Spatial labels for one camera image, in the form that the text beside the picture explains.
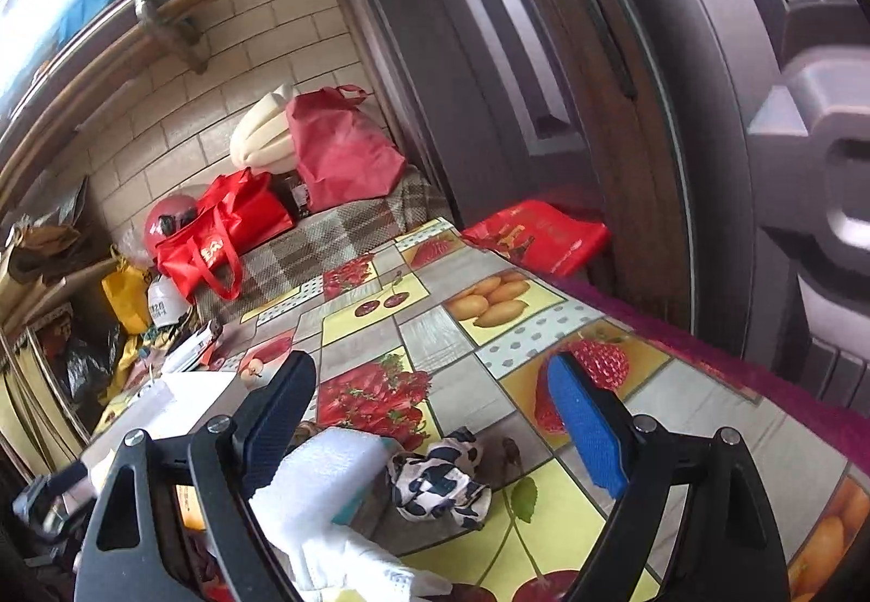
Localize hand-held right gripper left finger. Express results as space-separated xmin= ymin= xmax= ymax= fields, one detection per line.
xmin=73 ymin=350 xmax=318 ymax=602

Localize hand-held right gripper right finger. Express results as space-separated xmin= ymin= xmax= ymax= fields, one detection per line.
xmin=546 ymin=352 xmax=791 ymax=602

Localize white foam sheet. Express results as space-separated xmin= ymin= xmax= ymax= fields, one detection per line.
xmin=248 ymin=427 xmax=410 ymax=531

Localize white cardboard box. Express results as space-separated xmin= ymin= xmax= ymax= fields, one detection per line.
xmin=91 ymin=371 xmax=240 ymax=440

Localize black plastic bag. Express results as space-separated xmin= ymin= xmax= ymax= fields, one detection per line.
xmin=53 ymin=330 xmax=125 ymax=400

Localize white paper towel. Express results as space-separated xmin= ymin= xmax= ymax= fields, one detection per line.
xmin=272 ymin=517 xmax=454 ymax=602

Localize fruit print tablecloth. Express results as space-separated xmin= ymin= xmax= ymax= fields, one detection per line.
xmin=88 ymin=218 xmax=870 ymax=602

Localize cow print scrunchie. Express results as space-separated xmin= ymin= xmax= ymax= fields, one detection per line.
xmin=386 ymin=429 xmax=492 ymax=523

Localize white helmet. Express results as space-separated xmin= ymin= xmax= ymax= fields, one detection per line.
xmin=146 ymin=276 xmax=196 ymax=328

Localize plaid blanket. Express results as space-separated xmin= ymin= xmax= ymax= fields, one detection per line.
xmin=194 ymin=163 xmax=454 ymax=326

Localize flat red gift bag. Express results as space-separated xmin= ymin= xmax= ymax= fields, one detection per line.
xmin=462 ymin=201 xmax=610 ymax=278

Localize yellow shopping bag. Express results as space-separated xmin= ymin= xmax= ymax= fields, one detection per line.
xmin=102 ymin=254 xmax=154 ymax=335

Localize red tote bag gold print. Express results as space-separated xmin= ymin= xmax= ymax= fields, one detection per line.
xmin=155 ymin=169 xmax=295 ymax=302

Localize pink helmet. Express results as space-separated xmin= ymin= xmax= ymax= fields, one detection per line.
xmin=142 ymin=184 xmax=213 ymax=256

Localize red plastic bag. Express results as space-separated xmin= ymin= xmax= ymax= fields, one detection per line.
xmin=285 ymin=86 xmax=407 ymax=217

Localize cream foam cushion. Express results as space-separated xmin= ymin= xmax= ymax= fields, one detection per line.
xmin=229 ymin=84 xmax=301 ymax=176

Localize grey door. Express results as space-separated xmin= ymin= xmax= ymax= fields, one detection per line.
xmin=299 ymin=0 xmax=870 ymax=413

